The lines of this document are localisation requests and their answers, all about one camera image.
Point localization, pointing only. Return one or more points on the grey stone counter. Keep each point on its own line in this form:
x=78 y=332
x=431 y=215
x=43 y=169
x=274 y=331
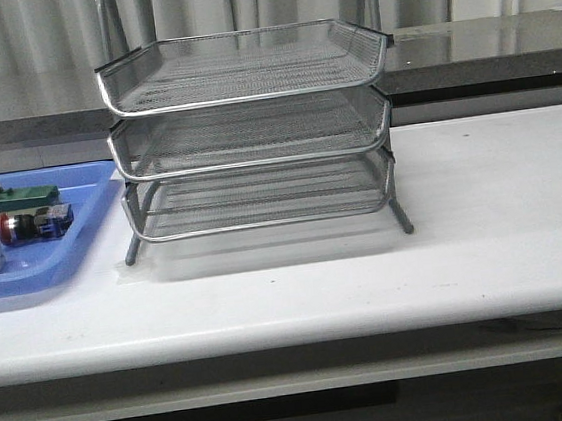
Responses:
x=425 y=64

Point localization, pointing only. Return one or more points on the red emergency stop button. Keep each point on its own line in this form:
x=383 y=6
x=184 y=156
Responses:
x=47 y=222

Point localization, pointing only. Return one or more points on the blue plastic tray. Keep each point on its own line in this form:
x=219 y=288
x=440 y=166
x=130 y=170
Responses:
x=91 y=190

